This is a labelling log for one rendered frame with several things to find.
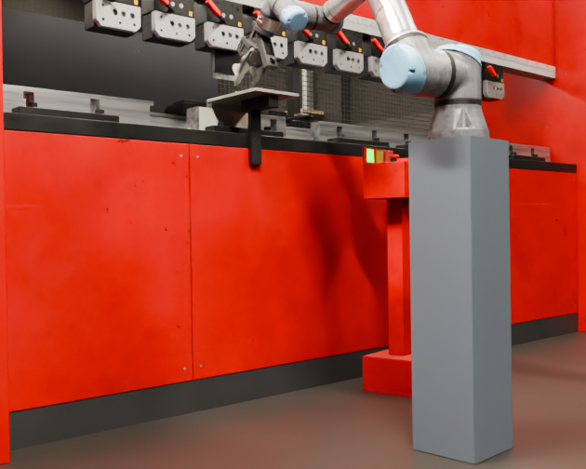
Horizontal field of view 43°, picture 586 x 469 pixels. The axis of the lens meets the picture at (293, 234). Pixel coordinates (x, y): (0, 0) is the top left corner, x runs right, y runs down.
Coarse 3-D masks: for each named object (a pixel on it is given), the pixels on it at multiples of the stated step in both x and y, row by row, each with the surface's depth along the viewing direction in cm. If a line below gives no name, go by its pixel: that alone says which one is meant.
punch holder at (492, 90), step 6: (492, 66) 354; (498, 66) 357; (486, 72) 351; (498, 72) 357; (486, 78) 351; (492, 78) 354; (486, 84) 350; (492, 84) 353; (498, 84) 356; (486, 90) 350; (492, 90) 353; (498, 90) 356; (486, 96) 352; (492, 96) 353; (498, 96) 356
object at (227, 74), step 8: (216, 56) 251; (224, 56) 253; (232, 56) 255; (216, 64) 251; (224, 64) 253; (232, 64) 255; (216, 72) 252; (224, 72) 253; (232, 72) 255; (232, 80) 256
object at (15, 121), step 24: (24, 120) 193; (48, 120) 198; (72, 120) 202; (96, 120) 207; (216, 144) 234; (240, 144) 240; (264, 144) 247; (288, 144) 254; (312, 144) 261; (336, 144) 269; (360, 144) 278; (528, 168) 355; (552, 168) 369; (576, 168) 385
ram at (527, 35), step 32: (256, 0) 259; (320, 0) 279; (416, 0) 317; (448, 0) 332; (480, 0) 348; (512, 0) 366; (544, 0) 386; (448, 32) 332; (480, 32) 348; (512, 32) 366; (544, 32) 386; (512, 64) 366
